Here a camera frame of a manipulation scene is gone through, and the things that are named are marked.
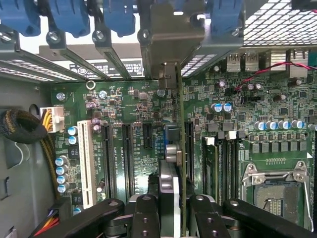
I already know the CPU socket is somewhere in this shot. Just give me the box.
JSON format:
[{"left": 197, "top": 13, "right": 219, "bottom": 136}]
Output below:
[{"left": 241, "top": 160, "right": 313, "bottom": 230}]

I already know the blue expansion slot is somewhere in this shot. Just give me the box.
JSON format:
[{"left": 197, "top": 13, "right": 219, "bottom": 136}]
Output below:
[{"left": 162, "top": 124, "right": 172, "bottom": 160}]

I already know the white expansion slot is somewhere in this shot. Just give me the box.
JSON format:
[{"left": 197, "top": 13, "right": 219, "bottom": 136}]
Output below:
[{"left": 77, "top": 119, "right": 97, "bottom": 209}]

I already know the green Dell motherboard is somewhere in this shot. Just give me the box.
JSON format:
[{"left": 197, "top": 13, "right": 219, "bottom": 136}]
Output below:
[{"left": 51, "top": 49, "right": 317, "bottom": 234}]

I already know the grey power supply unit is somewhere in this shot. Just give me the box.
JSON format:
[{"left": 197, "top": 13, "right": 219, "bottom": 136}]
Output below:
[{"left": 0, "top": 76, "right": 55, "bottom": 238}]

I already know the white power connector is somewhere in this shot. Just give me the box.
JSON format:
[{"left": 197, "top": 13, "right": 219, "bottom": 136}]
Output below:
[{"left": 39, "top": 106, "right": 66, "bottom": 134}]

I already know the black open PC case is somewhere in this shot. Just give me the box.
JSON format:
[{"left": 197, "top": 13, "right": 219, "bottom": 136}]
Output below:
[{"left": 0, "top": 0, "right": 317, "bottom": 238}]

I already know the red yellow wire bundle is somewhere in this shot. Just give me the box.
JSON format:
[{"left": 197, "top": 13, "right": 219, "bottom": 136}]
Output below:
[{"left": 33, "top": 197, "right": 73, "bottom": 237}]

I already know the braided black power cable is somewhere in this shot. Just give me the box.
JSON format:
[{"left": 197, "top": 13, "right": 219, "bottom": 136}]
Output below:
[{"left": 0, "top": 108, "right": 60, "bottom": 199}]

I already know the red and black wire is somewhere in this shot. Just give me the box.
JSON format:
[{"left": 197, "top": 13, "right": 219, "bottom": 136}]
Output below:
[{"left": 233, "top": 61, "right": 317, "bottom": 94}]

